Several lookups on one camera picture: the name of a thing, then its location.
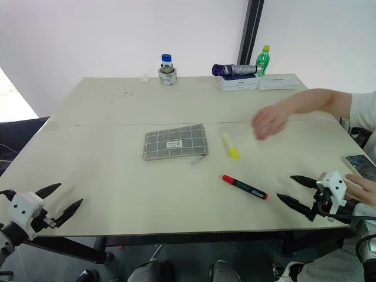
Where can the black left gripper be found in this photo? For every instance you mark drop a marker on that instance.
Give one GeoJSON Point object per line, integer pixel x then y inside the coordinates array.
{"type": "Point", "coordinates": [43, 222]}

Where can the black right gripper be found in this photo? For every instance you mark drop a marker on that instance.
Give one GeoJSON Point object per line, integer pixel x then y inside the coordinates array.
{"type": "Point", "coordinates": [320, 200]}

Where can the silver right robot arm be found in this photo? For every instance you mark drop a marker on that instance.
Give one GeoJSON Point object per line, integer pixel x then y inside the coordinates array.
{"type": "Point", "coordinates": [362, 213]}

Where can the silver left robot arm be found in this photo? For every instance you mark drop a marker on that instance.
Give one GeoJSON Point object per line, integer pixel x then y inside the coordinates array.
{"type": "Point", "coordinates": [8, 239]}

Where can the person's right forearm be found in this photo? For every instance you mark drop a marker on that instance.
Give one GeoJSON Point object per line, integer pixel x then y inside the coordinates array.
{"type": "Point", "coordinates": [317, 100]}

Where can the grey checked pencil pouch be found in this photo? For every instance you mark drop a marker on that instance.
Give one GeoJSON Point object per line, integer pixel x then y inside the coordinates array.
{"type": "Point", "coordinates": [173, 142]}

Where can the person's left hand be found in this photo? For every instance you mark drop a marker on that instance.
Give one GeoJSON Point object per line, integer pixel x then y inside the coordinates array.
{"type": "Point", "coordinates": [362, 189]}

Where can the person's right hand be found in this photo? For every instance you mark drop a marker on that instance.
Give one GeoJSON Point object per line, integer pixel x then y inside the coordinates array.
{"type": "Point", "coordinates": [268, 120]}

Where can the black marker with red cap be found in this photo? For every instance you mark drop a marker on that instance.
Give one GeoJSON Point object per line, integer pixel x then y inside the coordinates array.
{"type": "Point", "coordinates": [245, 187]}

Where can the smartphone with lit screen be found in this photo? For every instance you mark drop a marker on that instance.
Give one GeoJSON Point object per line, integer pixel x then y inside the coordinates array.
{"type": "Point", "coordinates": [359, 165]}

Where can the dark blue chair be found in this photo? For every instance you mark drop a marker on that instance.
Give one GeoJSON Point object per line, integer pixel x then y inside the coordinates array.
{"type": "Point", "coordinates": [17, 138]}

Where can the person's grey knit garment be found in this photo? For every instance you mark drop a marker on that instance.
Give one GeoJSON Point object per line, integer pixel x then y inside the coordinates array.
{"type": "Point", "coordinates": [332, 261]}

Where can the black and white sneaker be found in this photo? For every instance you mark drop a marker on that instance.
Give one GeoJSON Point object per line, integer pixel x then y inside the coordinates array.
{"type": "Point", "coordinates": [289, 271]}

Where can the yellow highlighter pen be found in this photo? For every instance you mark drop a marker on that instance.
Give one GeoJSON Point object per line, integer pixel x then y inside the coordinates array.
{"type": "Point", "coordinates": [230, 145]}

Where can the person's white shirt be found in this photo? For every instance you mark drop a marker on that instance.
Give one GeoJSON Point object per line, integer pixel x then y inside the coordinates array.
{"type": "Point", "coordinates": [364, 108]}

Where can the dark rounded grey shape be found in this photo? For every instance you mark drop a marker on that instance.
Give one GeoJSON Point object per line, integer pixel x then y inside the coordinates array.
{"type": "Point", "coordinates": [224, 271]}
{"type": "Point", "coordinates": [149, 271]}

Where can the flat white box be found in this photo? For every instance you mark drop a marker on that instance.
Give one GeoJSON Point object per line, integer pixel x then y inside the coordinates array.
{"type": "Point", "coordinates": [277, 82]}

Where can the white box with blue top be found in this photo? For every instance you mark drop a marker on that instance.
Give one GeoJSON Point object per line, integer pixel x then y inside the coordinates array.
{"type": "Point", "coordinates": [239, 83]}

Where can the green bottle with yellow cap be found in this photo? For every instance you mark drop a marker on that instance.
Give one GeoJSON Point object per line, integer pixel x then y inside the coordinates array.
{"type": "Point", "coordinates": [263, 61]}

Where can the folded purple grey umbrella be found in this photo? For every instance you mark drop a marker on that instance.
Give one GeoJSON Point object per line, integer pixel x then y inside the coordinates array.
{"type": "Point", "coordinates": [235, 70]}

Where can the small white crumpled object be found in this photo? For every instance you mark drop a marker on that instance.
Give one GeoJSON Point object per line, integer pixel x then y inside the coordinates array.
{"type": "Point", "coordinates": [144, 78]}

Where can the white printed tape roll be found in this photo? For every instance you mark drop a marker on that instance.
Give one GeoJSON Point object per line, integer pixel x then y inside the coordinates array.
{"type": "Point", "coordinates": [168, 77]}

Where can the small bottle with blue cap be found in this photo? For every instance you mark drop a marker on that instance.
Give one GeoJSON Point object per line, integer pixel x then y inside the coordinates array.
{"type": "Point", "coordinates": [166, 61]}

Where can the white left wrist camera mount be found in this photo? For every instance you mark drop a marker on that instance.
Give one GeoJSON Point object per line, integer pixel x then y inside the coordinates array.
{"type": "Point", "coordinates": [23, 207]}

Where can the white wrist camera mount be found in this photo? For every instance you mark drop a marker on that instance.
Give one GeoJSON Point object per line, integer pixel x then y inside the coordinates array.
{"type": "Point", "coordinates": [23, 207]}
{"type": "Point", "coordinates": [336, 183]}

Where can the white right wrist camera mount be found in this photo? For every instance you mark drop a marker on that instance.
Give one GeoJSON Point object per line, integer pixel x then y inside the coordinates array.
{"type": "Point", "coordinates": [336, 183]}

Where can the black table frame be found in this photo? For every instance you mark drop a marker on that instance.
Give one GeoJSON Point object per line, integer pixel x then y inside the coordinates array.
{"type": "Point", "coordinates": [191, 237]}

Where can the black vertical wall post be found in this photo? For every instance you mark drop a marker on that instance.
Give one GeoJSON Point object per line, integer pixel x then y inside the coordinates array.
{"type": "Point", "coordinates": [249, 32]}

